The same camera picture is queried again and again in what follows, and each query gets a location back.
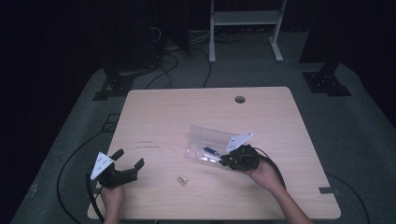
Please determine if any black stand with angled foot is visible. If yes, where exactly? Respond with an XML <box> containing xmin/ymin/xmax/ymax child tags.
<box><xmin>92</xmin><ymin>60</ymin><xmax>139</xmax><ymax>102</ymax></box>

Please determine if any long black floor cable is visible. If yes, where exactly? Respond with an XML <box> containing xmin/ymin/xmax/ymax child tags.
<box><xmin>56</xmin><ymin>130</ymin><xmax>108</xmax><ymax>224</ymax></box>

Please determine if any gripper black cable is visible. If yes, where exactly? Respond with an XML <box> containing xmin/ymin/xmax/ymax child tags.
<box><xmin>254</xmin><ymin>147</ymin><xmax>287</xmax><ymax>190</ymax></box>
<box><xmin>86</xmin><ymin>171</ymin><xmax>106</xmax><ymax>224</ymax></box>

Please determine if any black floor frame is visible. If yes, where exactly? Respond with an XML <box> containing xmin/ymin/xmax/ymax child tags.
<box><xmin>102</xmin><ymin>113</ymin><xmax>121</xmax><ymax>133</ymax></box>

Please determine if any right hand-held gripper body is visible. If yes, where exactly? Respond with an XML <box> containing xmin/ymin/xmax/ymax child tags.
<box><xmin>224</xmin><ymin>133</ymin><xmax>262</xmax><ymax>172</ymax></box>

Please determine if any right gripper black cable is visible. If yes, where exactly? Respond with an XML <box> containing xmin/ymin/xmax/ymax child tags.
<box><xmin>254</xmin><ymin>147</ymin><xmax>287</xmax><ymax>190</ymax></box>

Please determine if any person's left hand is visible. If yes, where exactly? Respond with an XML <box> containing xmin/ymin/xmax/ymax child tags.
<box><xmin>100</xmin><ymin>184</ymin><xmax>126</xmax><ymax>219</ymax></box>

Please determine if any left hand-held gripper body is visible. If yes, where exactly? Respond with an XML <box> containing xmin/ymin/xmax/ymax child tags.
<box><xmin>90</xmin><ymin>151</ymin><xmax>138</xmax><ymax>189</ymax></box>

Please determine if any thin black floor cable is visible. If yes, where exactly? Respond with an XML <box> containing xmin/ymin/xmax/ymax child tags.
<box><xmin>325</xmin><ymin>172</ymin><xmax>372</xmax><ymax>224</ymax></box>

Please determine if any black stand with square base plate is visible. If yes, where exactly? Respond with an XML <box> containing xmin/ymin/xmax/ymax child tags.
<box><xmin>302</xmin><ymin>61</ymin><xmax>353</xmax><ymax>97</ymax></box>

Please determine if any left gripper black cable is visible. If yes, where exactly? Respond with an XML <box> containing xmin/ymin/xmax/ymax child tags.
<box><xmin>86</xmin><ymin>171</ymin><xmax>106</xmax><ymax>224</ymax></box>

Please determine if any person's right hand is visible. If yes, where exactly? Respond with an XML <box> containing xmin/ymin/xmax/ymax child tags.
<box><xmin>246</xmin><ymin>158</ymin><xmax>284</xmax><ymax>194</ymax></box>

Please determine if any clear plastic pencil box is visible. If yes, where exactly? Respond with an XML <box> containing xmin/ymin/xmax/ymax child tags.
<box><xmin>185</xmin><ymin>124</ymin><xmax>241</xmax><ymax>168</ymax></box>

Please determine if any white metal stand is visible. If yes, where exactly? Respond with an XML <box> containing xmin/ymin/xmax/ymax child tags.
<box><xmin>208</xmin><ymin>0</ymin><xmax>288</xmax><ymax>63</ymax></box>

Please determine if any black floor cable bundle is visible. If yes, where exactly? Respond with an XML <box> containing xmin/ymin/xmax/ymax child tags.
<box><xmin>144</xmin><ymin>27</ymin><xmax>181</xmax><ymax>91</ymax></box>

